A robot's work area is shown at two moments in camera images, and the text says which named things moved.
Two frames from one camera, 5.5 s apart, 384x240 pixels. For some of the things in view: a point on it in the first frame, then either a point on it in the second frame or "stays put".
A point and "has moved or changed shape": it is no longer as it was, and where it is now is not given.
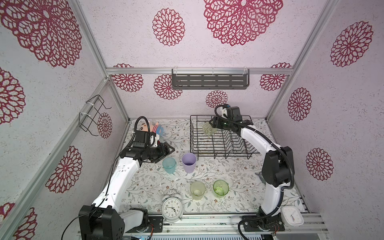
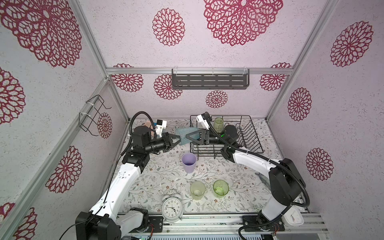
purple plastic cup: x=189 y=160 stays put
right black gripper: x=217 y=122 -> x=208 y=137
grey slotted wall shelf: x=210 y=79 stays put
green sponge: x=261 y=176 stays put
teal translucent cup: x=169 y=164 -> x=182 y=133
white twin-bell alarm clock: x=172 y=207 stays put
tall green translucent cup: x=208 y=130 has moved or changed shape
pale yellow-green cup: x=197 y=189 stays put
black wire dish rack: x=219 y=134 stays put
